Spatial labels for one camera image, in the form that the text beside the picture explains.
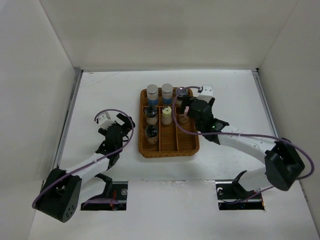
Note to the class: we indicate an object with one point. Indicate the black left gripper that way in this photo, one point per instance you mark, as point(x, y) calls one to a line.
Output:
point(126, 126)

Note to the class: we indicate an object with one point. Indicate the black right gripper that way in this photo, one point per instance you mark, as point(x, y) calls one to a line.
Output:
point(187, 101)

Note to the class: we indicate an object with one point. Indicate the pink lid seasoning jar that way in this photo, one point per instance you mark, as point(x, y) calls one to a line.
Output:
point(182, 117)

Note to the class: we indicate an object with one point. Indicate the yellow lid seasoning jar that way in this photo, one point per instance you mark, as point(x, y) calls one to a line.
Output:
point(166, 115)

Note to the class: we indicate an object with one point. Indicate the black cap spice jar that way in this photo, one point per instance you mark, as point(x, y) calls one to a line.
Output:
point(152, 134)

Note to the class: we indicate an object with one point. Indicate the blue label jar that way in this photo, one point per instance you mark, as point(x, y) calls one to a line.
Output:
point(167, 94)
point(152, 95)

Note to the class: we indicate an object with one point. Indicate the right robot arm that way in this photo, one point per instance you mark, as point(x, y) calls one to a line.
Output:
point(282, 163)

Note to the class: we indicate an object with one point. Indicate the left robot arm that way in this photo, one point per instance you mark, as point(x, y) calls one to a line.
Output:
point(60, 195)

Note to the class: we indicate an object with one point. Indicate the brown wicker divided basket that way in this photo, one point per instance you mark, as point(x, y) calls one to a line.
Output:
point(170, 140)

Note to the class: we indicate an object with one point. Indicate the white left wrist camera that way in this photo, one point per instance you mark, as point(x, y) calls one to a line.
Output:
point(104, 120)

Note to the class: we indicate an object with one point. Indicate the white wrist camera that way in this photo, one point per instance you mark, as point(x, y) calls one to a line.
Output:
point(104, 120)
point(205, 93)

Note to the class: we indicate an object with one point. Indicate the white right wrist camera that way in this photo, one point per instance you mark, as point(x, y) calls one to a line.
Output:
point(205, 93)

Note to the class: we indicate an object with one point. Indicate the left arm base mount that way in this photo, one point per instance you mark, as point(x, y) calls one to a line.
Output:
point(103, 194)

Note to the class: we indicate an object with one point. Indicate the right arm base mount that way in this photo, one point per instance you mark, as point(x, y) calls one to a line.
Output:
point(231, 196)

